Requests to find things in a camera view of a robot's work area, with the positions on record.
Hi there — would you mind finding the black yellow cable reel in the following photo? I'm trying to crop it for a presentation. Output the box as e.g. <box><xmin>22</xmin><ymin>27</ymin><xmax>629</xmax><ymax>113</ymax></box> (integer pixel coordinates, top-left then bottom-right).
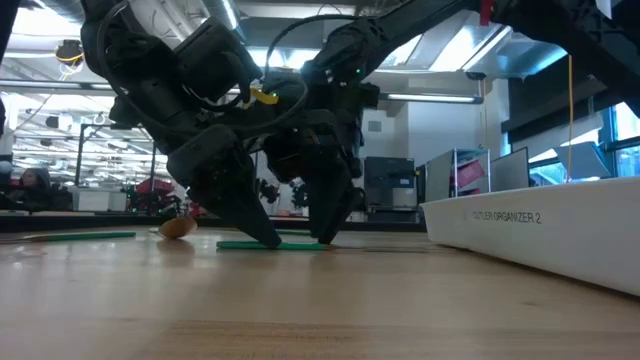
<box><xmin>53</xmin><ymin>38</ymin><xmax>86</xmax><ymax>67</ymax></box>

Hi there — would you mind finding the yellow cable tag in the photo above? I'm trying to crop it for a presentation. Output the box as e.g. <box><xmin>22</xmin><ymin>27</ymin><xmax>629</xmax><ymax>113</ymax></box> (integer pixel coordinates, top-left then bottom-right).
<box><xmin>248</xmin><ymin>87</ymin><xmax>280</xmax><ymax>107</ymax></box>

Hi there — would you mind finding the black table edge frame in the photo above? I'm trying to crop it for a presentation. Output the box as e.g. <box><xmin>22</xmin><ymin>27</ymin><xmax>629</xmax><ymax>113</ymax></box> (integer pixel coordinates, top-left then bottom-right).
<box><xmin>0</xmin><ymin>213</ymin><xmax>426</xmax><ymax>234</ymax></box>

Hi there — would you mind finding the black background rig frame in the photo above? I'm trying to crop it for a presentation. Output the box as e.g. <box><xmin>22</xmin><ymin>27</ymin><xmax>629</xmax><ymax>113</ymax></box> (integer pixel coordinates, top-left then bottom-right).
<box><xmin>74</xmin><ymin>122</ymin><xmax>160</xmax><ymax>194</ymax></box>

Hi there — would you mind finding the white low cabinet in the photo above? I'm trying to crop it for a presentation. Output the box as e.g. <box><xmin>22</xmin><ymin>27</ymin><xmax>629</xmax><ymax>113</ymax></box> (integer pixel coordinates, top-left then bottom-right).
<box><xmin>69</xmin><ymin>187</ymin><xmax>129</xmax><ymax>212</ymax></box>

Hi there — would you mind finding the gold spoon green handle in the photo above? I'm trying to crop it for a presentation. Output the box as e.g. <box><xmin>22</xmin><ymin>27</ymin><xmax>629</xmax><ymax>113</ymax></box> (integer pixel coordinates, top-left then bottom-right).
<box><xmin>148</xmin><ymin>215</ymin><xmax>199</xmax><ymax>240</ymax></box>

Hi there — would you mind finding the person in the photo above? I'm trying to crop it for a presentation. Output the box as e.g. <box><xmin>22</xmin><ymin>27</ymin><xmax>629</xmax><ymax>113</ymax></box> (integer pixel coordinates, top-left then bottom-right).
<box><xmin>17</xmin><ymin>167</ymin><xmax>74</xmax><ymax>212</ymax></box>

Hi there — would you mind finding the white tilted panel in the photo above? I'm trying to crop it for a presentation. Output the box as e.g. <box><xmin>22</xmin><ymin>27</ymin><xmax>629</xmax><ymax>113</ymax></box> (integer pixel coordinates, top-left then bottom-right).
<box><xmin>552</xmin><ymin>141</ymin><xmax>612</xmax><ymax>182</ymax></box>

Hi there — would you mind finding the white cutlery organizer tray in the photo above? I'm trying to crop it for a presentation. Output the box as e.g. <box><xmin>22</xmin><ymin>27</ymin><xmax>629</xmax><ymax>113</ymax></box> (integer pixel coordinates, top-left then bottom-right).
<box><xmin>419</xmin><ymin>175</ymin><xmax>640</xmax><ymax>297</ymax></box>

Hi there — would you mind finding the black equipment cabinet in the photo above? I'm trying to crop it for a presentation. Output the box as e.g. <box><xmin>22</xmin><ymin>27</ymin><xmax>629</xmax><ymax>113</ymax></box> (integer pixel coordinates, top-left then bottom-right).
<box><xmin>364</xmin><ymin>156</ymin><xmax>420</xmax><ymax>224</ymax></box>

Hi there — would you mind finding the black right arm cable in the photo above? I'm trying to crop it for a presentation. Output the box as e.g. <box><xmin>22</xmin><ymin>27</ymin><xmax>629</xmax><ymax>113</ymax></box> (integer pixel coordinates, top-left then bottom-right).
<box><xmin>263</xmin><ymin>13</ymin><xmax>362</xmax><ymax>131</ymax></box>

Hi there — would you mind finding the grey partition panel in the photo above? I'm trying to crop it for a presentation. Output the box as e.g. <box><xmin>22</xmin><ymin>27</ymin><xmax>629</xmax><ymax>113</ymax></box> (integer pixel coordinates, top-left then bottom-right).
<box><xmin>424</xmin><ymin>148</ymin><xmax>455</xmax><ymax>204</ymax></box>

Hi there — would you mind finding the long ceiling light strip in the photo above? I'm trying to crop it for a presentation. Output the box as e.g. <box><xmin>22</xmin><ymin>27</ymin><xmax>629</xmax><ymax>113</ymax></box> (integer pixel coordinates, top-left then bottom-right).
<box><xmin>0</xmin><ymin>78</ymin><xmax>485</xmax><ymax>105</ymax></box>

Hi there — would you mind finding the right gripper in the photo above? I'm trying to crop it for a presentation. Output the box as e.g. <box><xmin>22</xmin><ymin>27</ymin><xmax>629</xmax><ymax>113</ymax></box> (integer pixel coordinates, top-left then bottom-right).
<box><xmin>263</xmin><ymin>82</ymin><xmax>381</xmax><ymax>246</ymax></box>

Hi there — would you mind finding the gold fork green handle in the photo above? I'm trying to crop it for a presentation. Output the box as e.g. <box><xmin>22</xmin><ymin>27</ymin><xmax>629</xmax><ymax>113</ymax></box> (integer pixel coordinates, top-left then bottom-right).
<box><xmin>215</xmin><ymin>240</ymin><xmax>426</xmax><ymax>253</ymax></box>

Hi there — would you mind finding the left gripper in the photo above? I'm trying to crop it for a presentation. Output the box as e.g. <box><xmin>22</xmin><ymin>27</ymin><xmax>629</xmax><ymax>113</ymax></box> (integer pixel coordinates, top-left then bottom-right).
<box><xmin>107</xmin><ymin>17</ymin><xmax>283</xmax><ymax>249</ymax></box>

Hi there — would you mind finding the gold knife green handle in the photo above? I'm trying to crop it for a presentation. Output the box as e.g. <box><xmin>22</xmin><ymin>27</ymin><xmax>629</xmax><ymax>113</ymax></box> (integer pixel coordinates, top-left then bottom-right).
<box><xmin>0</xmin><ymin>229</ymin><xmax>137</xmax><ymax>245</ymax></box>

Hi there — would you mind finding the metal wire shelf rack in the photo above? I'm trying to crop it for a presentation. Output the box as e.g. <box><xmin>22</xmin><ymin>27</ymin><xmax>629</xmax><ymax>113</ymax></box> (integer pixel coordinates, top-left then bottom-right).
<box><xmin>452</xmin><ymin>147</ymin><xmax>492</xmax><ymax>199</ymax></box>

